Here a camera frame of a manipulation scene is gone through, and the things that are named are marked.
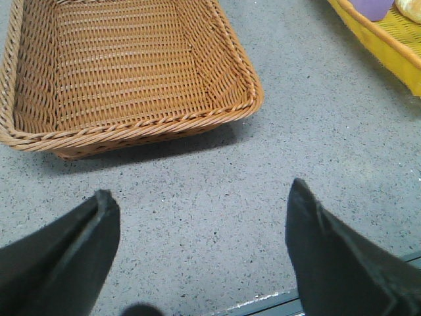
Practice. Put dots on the yellow wicker basket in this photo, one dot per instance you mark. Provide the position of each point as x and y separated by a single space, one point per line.
394 41

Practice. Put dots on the brown wicker basket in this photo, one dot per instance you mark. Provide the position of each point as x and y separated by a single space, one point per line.
80 78

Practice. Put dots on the beige tape roll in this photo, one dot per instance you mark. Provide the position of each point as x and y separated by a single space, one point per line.
410 9

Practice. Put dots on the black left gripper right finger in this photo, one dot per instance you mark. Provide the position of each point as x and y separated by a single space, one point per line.
339 271

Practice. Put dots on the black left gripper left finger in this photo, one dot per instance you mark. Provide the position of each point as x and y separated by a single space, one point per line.
61 268

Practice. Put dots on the purple foam block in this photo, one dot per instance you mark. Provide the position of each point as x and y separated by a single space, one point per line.
373 10

